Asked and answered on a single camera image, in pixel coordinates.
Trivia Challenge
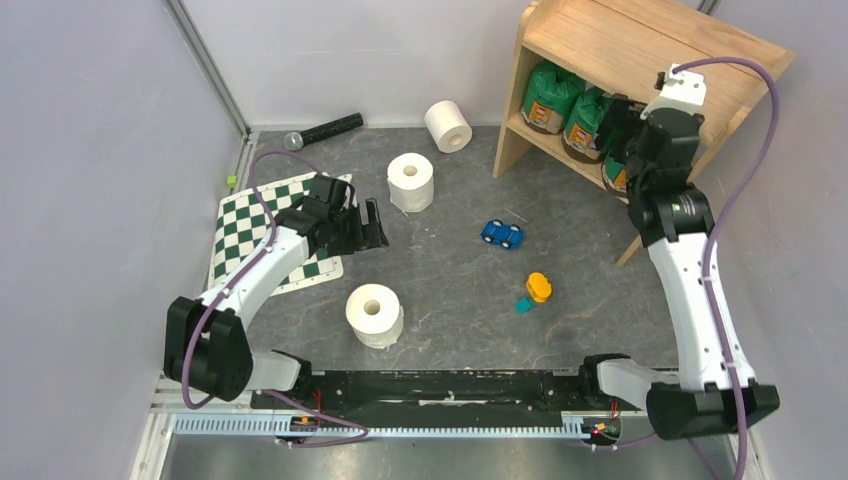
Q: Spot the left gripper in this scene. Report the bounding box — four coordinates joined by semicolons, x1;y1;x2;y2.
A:
326;198;388;258

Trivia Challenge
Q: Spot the brown-topped green paper roll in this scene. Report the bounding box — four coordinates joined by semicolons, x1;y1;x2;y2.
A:
601;130;627;198

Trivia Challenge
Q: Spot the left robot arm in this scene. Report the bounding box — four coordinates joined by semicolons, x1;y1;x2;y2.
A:
162;174;389;409

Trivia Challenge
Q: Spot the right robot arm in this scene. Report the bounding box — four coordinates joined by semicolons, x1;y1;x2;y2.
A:
577;95;781;440

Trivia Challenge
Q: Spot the wooden two-tier shelf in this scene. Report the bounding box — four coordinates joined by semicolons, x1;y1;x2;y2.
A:
491;0;796;268

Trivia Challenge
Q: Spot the white roll centre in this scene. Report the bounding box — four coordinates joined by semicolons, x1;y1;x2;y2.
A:
387;152;434;213

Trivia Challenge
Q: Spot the white roll front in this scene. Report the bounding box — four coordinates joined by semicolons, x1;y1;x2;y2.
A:
345;284;404;349

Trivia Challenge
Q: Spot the black microphone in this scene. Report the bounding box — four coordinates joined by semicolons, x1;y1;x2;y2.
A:
283;113;364;151

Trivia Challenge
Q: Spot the green white chess mat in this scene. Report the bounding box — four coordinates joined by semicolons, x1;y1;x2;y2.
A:
206;173;344;296

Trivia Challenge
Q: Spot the blue toy car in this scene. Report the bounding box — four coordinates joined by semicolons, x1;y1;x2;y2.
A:
480;219;525;250

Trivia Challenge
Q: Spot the teal toy cube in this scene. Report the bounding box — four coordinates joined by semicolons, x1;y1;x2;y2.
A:
515;297;536;314

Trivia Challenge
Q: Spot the yellow toy block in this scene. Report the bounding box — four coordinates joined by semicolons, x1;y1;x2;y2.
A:
526;272;552;303

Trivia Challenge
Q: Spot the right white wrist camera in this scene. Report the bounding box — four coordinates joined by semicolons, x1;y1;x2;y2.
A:
640;63;707;120

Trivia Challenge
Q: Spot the white roll near wall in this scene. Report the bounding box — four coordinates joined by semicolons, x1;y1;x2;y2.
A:
424;100;473;153

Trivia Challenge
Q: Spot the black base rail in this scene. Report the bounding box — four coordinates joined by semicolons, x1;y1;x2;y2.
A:
287;370;636;428

